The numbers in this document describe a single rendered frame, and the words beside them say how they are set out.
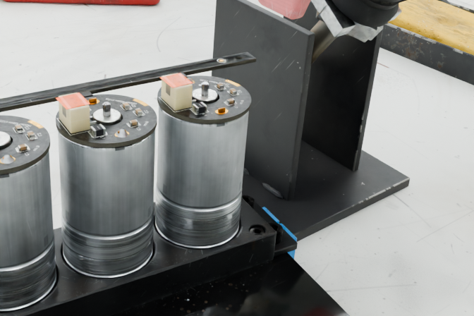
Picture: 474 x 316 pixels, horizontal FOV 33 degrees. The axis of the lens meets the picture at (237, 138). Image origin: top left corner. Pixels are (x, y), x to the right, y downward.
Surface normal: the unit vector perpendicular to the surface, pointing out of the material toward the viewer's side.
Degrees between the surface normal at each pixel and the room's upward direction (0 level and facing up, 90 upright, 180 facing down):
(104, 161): 90
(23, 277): 90
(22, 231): 90
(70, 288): 0
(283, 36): 90
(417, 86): 0
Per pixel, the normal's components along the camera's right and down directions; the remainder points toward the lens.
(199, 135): -0.02, 0.51
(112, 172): 0.24, 0.51
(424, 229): 0.07, -0.86
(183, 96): 0.52, 0.47
